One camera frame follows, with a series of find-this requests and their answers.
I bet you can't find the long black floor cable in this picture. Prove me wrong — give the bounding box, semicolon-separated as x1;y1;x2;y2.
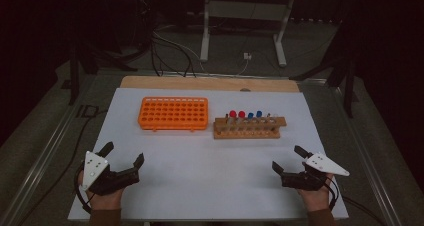
18;109;109;226

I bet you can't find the person's right hand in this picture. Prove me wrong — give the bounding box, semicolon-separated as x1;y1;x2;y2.
296;172;336;213

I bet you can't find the wooden test tube rack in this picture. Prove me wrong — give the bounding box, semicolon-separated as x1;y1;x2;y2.
213;115;288;140

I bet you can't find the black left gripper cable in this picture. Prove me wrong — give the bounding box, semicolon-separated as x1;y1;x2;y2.
73;162;93;215

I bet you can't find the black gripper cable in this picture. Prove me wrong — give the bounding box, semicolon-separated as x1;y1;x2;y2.
324;175;340;212
73;162;93;215

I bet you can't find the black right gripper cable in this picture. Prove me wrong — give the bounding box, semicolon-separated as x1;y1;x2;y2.
324;175;340;212

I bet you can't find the white table mat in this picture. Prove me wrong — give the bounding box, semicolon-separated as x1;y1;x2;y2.
67;87;350;222

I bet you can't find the white metal stand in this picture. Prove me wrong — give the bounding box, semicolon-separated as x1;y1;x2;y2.
199;0;298;68

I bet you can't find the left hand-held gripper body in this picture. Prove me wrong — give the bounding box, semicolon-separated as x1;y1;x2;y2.
80;150;141;196

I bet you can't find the aluminium frame rail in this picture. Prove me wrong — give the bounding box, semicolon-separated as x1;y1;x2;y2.
333;85;404;226
96;69;329;84
0;75;98;226

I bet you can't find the white floor cable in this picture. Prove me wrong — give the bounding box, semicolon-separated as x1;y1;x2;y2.
153;27;209;74

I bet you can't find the person's left hand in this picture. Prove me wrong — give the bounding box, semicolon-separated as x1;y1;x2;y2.
77;170;126;211

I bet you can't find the bundle of black floor cables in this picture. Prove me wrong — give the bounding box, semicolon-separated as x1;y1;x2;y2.
149;32;198;79

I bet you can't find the black tripod stand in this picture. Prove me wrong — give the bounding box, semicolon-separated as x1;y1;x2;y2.
289;19;360;119
68;42;139;106

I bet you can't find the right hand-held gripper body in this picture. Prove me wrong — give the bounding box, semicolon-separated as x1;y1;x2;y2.
280;151;351;192

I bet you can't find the dark equipment stand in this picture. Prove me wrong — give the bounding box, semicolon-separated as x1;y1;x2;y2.
133;0;158;50

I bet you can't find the orange plastic tube rack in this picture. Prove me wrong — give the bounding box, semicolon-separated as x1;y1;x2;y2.
137;96;210;133

